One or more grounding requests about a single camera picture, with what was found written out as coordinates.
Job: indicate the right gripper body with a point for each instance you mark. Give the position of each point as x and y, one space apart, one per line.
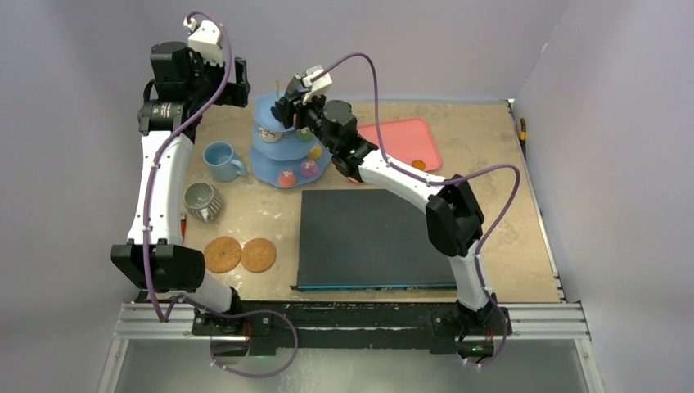
287 108

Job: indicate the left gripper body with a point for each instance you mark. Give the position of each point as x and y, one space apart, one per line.
232 93

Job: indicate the yellow small cake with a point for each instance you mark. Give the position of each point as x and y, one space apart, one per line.
315 152

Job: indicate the blue three-tier cake stand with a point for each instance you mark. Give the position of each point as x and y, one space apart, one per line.
269 159

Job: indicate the orange disc sweet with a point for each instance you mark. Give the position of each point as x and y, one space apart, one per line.
419 164

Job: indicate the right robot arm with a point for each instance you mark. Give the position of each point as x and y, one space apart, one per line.
454 218

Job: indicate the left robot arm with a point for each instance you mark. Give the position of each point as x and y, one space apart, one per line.
188 79

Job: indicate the blue ceramic mug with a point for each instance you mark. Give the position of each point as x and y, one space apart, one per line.
222 162

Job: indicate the pink serving tray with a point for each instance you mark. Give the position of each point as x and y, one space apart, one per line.
411 139

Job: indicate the grey ribbed cup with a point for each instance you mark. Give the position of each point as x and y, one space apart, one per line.
203 201

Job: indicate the right round woven coaster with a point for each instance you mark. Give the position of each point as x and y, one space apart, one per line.
258 255

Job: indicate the round woven coaster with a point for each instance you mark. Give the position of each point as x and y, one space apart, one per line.
222 254
258 255

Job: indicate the left round woven coaster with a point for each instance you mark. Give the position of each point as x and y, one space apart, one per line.
222 254

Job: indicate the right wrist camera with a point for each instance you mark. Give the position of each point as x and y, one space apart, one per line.
315 81

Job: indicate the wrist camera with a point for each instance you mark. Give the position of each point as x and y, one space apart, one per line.
315 81
206 39

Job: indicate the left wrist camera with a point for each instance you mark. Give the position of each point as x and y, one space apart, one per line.
206 39

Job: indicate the yellow handled screwdriver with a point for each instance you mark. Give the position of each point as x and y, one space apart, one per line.
523 129

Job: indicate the aluminium frame rail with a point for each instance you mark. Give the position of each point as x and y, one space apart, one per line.
319 346

